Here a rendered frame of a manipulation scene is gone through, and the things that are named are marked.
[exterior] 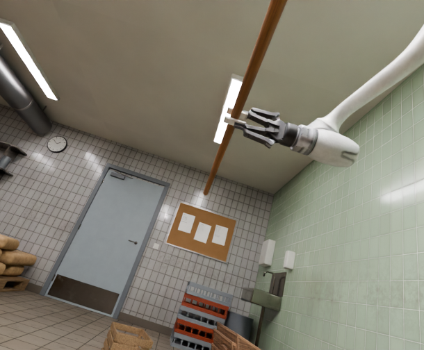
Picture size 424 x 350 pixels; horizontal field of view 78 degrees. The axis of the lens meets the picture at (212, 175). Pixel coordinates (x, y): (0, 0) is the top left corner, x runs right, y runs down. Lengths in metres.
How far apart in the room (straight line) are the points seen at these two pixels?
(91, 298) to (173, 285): 1.16
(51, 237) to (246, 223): 3.07
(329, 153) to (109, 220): 3.99
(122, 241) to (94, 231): 0.46
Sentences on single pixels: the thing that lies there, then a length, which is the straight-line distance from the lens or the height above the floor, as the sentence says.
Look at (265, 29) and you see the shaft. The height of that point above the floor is 1.18.
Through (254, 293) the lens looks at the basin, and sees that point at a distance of 3.31.
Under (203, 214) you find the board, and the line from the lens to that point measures 4.49.
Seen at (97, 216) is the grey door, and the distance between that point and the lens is 4.61.
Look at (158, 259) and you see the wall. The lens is 4.37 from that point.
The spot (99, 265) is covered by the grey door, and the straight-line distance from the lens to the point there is 4.47.
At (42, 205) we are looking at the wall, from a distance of 4.97.
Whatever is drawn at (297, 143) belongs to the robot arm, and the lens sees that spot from 0.87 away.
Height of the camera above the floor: 0.66
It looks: 24 degrees up
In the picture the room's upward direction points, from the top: 18 degrees clockwise
